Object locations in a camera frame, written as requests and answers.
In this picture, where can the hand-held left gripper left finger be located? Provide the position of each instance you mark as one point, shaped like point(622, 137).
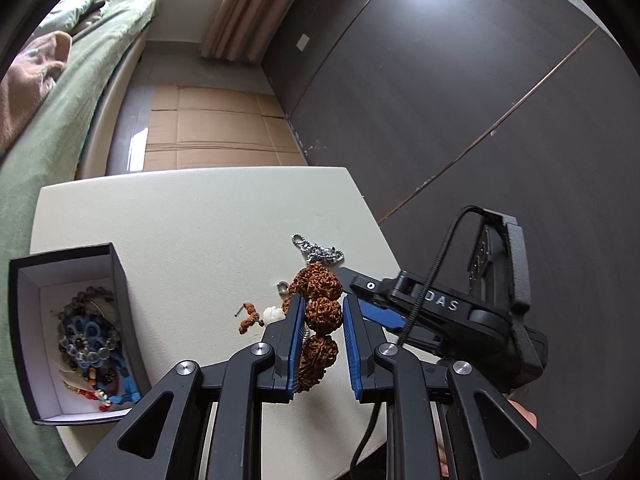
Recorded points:
point(298, 340)

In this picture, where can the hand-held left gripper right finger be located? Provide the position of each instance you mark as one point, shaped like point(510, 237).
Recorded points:
point(350, 345)

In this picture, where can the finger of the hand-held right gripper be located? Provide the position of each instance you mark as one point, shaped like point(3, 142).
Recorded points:
point(370, 285)
point(385, 317)

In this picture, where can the black cardboard box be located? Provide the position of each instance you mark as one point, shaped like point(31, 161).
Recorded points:
point(127, 310)

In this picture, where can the person's right hand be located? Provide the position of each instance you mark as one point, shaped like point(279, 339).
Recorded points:
point(522, 412)

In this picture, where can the white carved bead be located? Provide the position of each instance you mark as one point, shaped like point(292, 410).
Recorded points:
point(272, 314)

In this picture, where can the small silver clasp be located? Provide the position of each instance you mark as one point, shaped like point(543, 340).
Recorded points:
point(281, 288)

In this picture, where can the dark grey wardrobe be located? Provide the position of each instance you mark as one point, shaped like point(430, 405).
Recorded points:
point(450, 85)

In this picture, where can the flattened cardboard sheet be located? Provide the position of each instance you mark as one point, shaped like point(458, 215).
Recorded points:
point(215, 130)

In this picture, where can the pink curtain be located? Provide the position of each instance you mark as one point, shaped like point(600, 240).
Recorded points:
point(240, 10)

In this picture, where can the green bed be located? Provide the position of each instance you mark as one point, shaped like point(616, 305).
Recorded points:
point(50, 135)

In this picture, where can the pink fleece blanket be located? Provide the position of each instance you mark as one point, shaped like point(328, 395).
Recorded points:
point(25, 85)

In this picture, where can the light green quilt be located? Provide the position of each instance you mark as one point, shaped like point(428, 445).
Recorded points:
point(75, 7)

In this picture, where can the white wall socket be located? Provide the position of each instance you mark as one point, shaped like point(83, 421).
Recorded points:
point(303, 42)

